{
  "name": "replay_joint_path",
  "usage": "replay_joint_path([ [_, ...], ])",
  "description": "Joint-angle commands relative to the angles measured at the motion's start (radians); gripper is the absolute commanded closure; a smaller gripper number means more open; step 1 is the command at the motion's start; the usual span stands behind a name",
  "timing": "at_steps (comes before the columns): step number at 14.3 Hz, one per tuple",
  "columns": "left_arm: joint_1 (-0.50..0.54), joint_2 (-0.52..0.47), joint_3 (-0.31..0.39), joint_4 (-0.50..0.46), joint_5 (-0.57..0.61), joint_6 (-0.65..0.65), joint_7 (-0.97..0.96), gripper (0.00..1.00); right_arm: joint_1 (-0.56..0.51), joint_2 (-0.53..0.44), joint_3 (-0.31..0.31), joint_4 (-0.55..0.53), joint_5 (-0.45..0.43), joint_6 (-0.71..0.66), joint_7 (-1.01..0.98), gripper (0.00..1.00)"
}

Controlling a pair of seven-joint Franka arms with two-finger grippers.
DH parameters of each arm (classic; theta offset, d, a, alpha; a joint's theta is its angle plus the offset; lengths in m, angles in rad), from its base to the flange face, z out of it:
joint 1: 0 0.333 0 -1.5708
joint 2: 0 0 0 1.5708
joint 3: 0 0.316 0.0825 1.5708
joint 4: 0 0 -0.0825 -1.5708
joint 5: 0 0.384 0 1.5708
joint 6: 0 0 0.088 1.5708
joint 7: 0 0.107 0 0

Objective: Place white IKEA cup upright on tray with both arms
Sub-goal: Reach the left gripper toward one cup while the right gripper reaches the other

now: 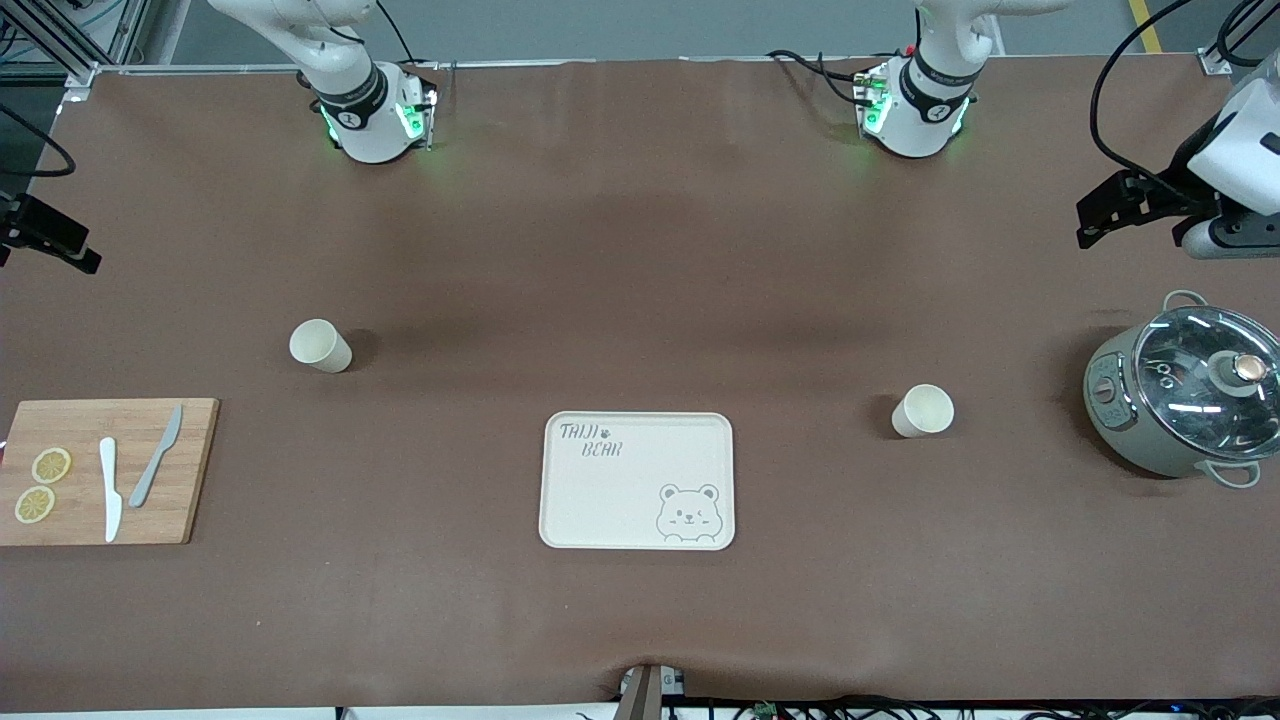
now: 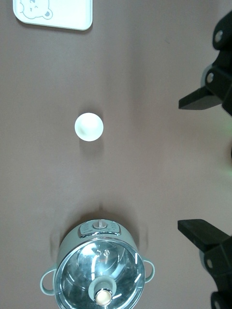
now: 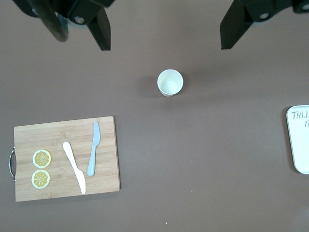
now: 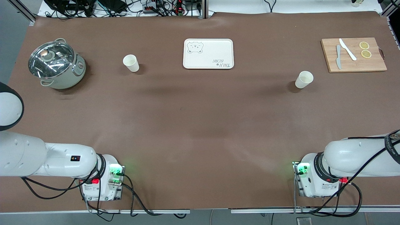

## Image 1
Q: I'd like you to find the grey electric cooking pot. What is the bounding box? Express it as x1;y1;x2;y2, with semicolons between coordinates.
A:
1083;290;1280;489

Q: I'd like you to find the black right base cable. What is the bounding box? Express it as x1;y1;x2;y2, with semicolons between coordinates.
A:
375;0;421;67

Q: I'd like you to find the grey plastic knife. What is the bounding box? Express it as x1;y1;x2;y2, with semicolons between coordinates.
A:
128;404;184;509

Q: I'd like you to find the white plastic knife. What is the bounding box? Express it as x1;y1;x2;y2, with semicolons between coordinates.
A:
98;437;123;543

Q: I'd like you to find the glass pot lid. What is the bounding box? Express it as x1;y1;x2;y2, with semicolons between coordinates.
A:
1133;306;1280;461

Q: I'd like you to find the black base cable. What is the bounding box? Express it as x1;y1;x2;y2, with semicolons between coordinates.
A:
375;0;421;67
766;47;873;107

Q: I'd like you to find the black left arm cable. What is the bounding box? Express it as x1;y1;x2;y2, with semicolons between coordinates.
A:
1089;0;1206;201

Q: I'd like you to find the aluminium frame profile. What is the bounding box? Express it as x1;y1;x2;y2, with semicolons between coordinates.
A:
0;0;151;101
1197;0;1280;77

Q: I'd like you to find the white IKEA cup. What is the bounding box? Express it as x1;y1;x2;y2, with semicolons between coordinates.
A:
289;319;353;374
891;384;955;439

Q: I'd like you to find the cream bear print tray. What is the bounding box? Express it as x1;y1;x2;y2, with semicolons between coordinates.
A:
539;411;736;551

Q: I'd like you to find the wooden cutting board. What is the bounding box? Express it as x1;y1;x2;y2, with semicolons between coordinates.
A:
0;398;220;547

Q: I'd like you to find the brown table cover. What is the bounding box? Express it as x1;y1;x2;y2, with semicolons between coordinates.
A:
0;55;1280;713

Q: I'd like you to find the black left base cable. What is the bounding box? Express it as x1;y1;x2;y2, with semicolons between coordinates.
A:
766;47;873;107

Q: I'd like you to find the camera mount post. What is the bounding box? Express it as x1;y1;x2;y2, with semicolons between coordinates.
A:
618;664;686;720

